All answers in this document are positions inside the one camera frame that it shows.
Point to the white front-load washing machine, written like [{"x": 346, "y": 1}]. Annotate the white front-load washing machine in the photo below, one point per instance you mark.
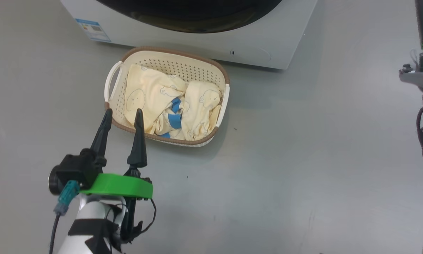
[{"x": 267, "y": 35}]

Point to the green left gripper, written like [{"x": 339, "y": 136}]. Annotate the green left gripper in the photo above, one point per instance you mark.
[{"x": 119, "y": 185}]

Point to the blue energy label sticker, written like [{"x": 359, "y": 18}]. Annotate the blue energy label sticker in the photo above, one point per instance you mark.
[{"x": 93, "y": 30}]

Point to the cream perforated laundry basket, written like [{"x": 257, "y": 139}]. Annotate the cream perforated laundry basket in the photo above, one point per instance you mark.
[{"x": 169, "y": 61}]

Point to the white washer filter cover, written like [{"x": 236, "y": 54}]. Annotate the white washer filter cover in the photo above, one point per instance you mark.
[{"x": 253, "y": 54}]

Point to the black round washer door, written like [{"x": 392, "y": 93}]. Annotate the black round washer door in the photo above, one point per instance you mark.
[{"x": 190, "y": 14}]

